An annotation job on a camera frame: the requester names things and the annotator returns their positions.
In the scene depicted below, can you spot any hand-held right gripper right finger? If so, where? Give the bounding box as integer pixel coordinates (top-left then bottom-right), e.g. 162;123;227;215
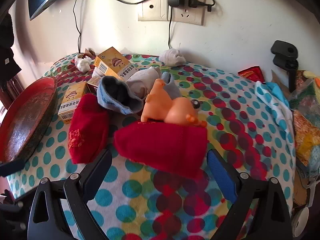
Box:
206;149;293;240

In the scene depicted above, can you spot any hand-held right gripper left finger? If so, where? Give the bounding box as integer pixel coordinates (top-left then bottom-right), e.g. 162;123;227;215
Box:
27;149;113;240

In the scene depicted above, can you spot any red sock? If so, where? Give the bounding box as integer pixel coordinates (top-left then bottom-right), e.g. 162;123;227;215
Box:
68;93;110;165
114;120;208;179

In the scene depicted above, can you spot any light blue sock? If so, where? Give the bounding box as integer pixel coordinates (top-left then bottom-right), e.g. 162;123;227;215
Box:
97;76;144;115
160;72;181;100

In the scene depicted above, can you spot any orange rubber pig toy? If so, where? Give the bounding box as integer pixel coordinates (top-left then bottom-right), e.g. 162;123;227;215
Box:
141;78;207;128

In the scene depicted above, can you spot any round red tray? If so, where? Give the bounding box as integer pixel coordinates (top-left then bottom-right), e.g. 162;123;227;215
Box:
0;77;58;163

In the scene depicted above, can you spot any polka dot blanket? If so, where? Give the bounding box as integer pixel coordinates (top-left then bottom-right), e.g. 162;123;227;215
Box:
6;52;297;240

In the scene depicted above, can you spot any yellow medicine box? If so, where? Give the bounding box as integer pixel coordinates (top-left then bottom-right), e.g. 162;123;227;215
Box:
58;83;91;125
94;47;138;81

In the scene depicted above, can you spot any brown barcode box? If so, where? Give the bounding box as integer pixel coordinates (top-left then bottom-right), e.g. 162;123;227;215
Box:
86;76;103;93

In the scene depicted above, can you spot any white blue dotted cloth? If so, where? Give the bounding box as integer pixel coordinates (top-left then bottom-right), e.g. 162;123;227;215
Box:
254;81;293;140

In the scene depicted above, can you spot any black bar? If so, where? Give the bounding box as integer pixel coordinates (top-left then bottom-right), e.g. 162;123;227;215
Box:
0;160;25;178

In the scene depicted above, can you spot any crumpled white tissue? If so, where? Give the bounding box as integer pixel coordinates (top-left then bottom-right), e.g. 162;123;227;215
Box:
91;66;105;78
75;55;92;72

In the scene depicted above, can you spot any yellow orange packet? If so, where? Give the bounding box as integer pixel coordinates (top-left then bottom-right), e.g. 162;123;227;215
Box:
291;110;320;178

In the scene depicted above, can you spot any white round object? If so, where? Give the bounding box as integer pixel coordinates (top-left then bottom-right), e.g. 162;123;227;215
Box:
291;206;310;240

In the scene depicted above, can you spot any red snack packet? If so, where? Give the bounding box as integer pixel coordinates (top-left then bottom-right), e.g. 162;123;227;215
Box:
237;66;265;82

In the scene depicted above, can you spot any brown snack wrapper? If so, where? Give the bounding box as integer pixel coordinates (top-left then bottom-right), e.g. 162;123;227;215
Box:
71;48;97;62

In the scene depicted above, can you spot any green plastic bag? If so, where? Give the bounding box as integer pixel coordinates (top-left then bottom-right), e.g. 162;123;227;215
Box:
289;75;320;110

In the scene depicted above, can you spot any balled white sock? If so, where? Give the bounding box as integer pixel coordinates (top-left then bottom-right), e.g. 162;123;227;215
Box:
159;48;186;67

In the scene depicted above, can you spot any yellow knitted toy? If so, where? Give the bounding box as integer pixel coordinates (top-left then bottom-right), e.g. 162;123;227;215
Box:
302;70;320;88

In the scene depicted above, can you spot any black clamp stand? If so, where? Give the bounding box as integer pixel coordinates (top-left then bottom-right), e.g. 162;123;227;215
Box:
270;40;298;93

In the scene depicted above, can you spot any dark cloth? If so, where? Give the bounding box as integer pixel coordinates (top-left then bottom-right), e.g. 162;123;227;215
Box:
0;14;22;85

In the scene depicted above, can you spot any black power plug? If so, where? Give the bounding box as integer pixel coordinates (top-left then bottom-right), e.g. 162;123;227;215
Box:
186;0;216;13

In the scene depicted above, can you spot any dark monitor screen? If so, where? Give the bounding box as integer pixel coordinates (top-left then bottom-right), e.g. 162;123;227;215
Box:
28;0;73;21

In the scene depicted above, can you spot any thin black hanging cable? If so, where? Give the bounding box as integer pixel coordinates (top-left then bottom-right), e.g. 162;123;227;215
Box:
73;0;82;53

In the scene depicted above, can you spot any black adapter cable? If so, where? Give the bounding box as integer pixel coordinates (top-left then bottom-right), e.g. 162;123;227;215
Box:
167;7;173;49

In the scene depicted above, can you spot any white wall outlet plate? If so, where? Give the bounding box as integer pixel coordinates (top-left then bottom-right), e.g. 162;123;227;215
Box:
138;0;168;22

